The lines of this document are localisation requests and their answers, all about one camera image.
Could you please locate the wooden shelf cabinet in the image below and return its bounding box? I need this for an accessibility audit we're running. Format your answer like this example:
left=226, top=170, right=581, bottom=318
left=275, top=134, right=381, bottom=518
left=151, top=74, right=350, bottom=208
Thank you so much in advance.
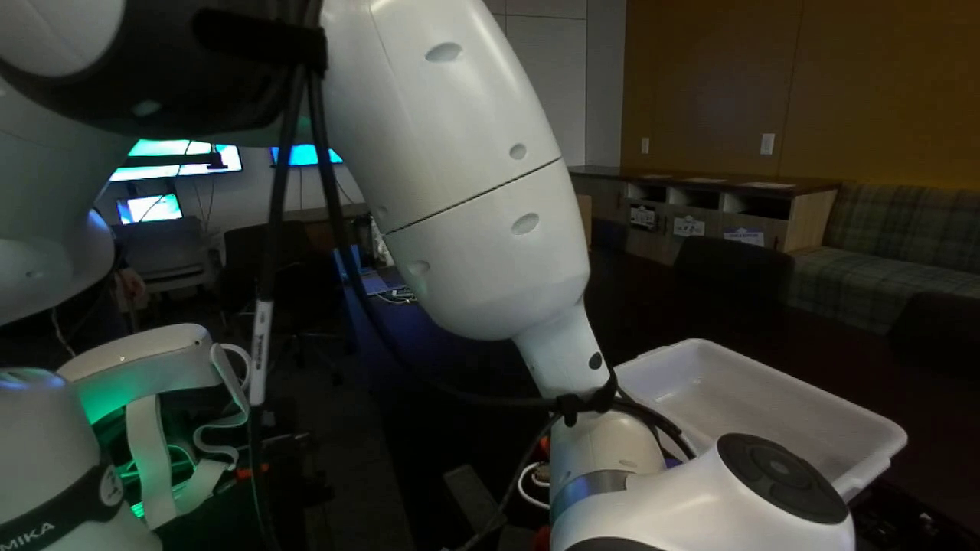
left=565, top=161, right=839, bottom=269

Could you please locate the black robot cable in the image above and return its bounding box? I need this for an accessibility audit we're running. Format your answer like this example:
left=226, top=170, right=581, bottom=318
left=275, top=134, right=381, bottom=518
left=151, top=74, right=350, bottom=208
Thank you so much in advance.
left=304, top=71, right=699, bottom=468

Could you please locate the black foam block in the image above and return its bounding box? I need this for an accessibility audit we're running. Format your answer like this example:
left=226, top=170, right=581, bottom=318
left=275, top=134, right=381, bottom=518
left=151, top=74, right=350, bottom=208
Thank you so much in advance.
left=441, top=462, right=511, bottom=541

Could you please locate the black table power box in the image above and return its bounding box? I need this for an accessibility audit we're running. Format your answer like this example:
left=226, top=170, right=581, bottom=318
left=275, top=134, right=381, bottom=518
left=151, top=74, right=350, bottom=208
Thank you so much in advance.
left=851, top=486, right=974, bottom=551

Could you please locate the black office chair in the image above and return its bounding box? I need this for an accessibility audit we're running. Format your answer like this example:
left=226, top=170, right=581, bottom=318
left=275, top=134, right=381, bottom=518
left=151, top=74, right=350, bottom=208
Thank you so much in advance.
left=219, top=217, right=352, bottom=347

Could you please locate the black camera on tripod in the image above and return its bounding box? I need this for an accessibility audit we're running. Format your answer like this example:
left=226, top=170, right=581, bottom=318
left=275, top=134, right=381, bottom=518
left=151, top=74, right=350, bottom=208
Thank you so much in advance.
left=189, top=7, right=345, bottom=410

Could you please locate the black lounge chair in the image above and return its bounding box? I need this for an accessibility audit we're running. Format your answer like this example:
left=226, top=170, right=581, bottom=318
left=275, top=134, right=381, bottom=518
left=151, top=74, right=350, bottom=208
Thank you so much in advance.
left=670, top=237, right=796, bottom=317
left=885, top=291, right=980, bottom=378

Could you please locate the wall monitor green screen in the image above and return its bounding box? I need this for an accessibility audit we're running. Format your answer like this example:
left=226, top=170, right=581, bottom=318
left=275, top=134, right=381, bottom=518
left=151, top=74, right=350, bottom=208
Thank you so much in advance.
left=105, top=139, right=246, bottom=187

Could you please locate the green plaid sofa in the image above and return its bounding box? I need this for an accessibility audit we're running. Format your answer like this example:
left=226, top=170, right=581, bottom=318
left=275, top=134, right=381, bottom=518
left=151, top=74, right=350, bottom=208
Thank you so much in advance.
left=785, top=180, right=980, bottom=341

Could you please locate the small glowing monitor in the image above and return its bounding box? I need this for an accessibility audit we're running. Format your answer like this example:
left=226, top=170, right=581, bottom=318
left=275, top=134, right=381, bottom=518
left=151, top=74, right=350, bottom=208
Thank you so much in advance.
left=117, top=190, right=185, bottom=228

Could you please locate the white cord loop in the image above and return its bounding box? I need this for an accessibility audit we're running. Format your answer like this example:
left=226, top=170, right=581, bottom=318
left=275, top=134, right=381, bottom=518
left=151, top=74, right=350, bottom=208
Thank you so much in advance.
left=513, top=456, right=558, bottom=514

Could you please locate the clear plastic bin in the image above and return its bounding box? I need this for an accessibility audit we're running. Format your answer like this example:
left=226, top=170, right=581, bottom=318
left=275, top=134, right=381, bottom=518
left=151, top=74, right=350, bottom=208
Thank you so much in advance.
left=609, top=337, right=912, bottom=505

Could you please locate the red handled screwdriver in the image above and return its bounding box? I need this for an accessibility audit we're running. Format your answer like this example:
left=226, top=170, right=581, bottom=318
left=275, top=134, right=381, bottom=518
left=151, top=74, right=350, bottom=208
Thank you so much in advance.
left=211, top=462, right=275, bottom=495

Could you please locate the low dark credenza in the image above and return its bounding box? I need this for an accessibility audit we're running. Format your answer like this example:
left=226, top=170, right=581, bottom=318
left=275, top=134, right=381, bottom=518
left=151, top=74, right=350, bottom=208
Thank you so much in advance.
left=269, top=198, right=375, bottom=253

